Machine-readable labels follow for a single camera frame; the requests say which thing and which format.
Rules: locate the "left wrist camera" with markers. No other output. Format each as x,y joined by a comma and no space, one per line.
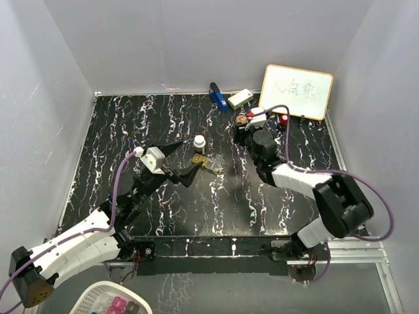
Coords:
152,158

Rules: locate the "white cap pill bottle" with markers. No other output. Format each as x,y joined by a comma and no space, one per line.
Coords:
199,144

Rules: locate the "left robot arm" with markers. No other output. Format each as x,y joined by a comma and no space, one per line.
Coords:
34,273

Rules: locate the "clear jar lid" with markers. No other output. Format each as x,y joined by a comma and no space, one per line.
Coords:
241,120

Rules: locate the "small whiteboard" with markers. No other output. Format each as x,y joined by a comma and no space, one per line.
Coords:
305,92

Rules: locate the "blue black stapler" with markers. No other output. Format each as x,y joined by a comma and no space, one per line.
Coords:
217,96

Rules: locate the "red emergency stop button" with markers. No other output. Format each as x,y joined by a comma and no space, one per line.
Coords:
284,120

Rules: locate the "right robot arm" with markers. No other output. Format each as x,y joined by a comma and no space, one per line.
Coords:
342,205

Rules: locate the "yellow clear weekly pill organizer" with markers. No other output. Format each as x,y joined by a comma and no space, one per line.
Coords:
213,165

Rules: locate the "white green small box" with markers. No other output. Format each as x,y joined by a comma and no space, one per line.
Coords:
239,99

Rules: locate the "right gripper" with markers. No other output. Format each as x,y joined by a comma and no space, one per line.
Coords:
241,131

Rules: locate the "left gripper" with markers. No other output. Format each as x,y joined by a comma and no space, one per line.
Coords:
184,178

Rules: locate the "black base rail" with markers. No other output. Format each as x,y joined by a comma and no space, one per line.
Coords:
273,255

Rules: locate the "white plastic basket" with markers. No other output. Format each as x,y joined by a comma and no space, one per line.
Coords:
109,297

